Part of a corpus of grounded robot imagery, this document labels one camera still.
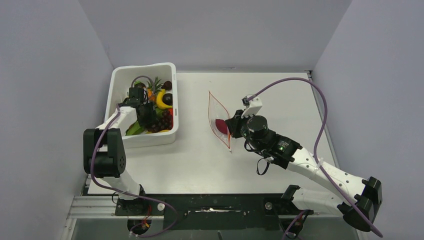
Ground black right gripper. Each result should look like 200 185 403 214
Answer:
226 108 264 153

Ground magenta toy fruit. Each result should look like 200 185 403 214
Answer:
215 118 228 135

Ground clear zip top bag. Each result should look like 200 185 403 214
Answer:
207 91 232 153

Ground purple toy grape bunch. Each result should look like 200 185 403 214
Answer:
146 109 174 134

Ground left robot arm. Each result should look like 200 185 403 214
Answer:
83 87 156 215

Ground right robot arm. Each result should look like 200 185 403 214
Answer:
225 110 383 237

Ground yellow toy banana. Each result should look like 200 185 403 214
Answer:
156 89 173 110

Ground green toy vegetable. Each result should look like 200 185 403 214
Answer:
125 121 145 136

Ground orange toy pineapple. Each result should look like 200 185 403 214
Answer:
146 76 163 102

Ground dark toy mangosteen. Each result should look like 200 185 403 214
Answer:
162 93 173 106

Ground white plastic bin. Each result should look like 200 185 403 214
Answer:
104 62 179 149

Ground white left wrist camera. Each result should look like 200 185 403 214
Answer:
127 87 148 105

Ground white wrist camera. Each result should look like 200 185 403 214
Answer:
241 94 263 118
127 87 148 105

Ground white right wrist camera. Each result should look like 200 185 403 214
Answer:
241 94 263 118

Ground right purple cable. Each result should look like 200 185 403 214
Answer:
241 77 384 239

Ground purple cable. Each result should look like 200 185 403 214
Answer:
241 77 384 239
89 75 180 239

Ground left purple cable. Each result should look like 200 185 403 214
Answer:
89 75 180 239

